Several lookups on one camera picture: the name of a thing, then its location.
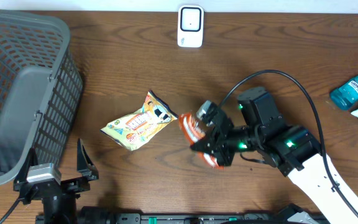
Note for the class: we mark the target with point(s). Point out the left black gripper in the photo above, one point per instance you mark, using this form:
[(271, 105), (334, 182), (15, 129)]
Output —
[(86, 165)]

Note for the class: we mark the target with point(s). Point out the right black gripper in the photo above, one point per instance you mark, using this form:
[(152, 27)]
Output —
[(219, 149)]

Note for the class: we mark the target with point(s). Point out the beige snack bag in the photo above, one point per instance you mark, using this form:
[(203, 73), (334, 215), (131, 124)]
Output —
[(134, 130)]

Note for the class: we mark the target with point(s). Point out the white barcode scanner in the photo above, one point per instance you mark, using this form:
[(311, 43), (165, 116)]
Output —
[(190, 26)]

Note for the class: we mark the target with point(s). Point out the grey plastic shopping basket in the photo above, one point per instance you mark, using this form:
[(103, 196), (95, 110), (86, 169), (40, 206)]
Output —
[(40, 90)]

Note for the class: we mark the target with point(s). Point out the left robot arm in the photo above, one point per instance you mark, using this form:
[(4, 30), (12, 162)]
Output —
[(58, 211)]

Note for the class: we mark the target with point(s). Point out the red Top chocolate bar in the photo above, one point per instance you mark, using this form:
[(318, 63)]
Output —
[(193, 133)]

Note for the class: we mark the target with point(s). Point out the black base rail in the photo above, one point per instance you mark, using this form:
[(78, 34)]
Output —
[(135, 218)]

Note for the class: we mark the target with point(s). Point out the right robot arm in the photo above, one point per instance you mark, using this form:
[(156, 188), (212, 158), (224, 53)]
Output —
[(293, 150)]

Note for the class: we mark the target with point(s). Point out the blue Listerine mouthwash bottle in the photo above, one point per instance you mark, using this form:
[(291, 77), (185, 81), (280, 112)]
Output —
[(345, 96)]

